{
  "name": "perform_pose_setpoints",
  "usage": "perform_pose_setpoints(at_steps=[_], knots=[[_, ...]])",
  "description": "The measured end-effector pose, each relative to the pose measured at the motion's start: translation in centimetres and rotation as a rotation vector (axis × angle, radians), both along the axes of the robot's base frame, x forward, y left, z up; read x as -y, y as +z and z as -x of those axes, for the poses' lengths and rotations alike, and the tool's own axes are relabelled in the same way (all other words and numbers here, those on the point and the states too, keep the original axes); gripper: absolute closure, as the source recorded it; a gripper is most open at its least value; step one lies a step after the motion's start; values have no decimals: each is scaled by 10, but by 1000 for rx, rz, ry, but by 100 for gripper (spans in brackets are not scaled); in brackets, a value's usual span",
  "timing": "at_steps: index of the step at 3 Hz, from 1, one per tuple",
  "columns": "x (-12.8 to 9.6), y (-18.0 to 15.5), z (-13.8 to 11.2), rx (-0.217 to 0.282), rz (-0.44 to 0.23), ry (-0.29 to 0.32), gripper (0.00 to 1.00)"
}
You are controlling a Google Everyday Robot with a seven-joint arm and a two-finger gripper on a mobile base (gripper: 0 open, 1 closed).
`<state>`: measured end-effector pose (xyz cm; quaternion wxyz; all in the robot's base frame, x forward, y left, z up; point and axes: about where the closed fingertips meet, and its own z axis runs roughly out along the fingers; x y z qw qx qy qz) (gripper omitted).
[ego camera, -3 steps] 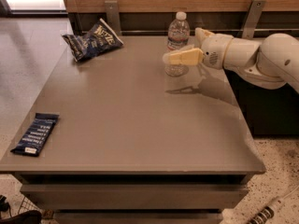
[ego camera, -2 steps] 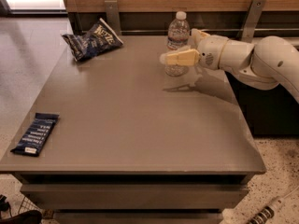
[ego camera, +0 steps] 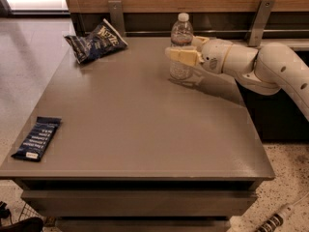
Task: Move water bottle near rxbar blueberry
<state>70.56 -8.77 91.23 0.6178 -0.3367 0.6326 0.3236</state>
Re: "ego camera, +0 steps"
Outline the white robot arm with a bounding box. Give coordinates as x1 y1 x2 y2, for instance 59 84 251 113
165 36 309 120

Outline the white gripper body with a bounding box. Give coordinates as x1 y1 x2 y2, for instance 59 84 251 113
202 39 233 74

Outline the blue kettle chips bag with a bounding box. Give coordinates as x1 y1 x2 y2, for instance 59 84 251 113
65 19 127 64

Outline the grey drawer cabinet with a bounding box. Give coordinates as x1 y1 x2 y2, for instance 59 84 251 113
1 38 274 232

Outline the clear plastic water bottle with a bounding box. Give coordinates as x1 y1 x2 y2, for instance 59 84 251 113
170 13 193 80

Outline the white power strip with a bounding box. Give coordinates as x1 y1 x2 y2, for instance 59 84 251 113
254 192 309 232

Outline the right metal bracket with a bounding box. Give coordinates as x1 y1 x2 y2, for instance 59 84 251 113
247 0 275 47

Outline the metal bracket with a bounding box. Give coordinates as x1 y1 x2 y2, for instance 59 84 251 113
247 0 275 47
108 0 126 36

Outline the dark bag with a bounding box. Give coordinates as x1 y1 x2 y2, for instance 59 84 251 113
0 217 43 232

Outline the blue rxbar blueberry bar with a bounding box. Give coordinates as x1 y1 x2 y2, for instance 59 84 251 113
12 117 62 162

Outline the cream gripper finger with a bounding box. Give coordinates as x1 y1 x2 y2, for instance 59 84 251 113
191 36 210 49
165 46 204 67

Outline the left metal bracket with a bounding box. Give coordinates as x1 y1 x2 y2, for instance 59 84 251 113
108 0 126 36

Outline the wire basket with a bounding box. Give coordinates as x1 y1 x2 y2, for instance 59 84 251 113
18 203 42 221

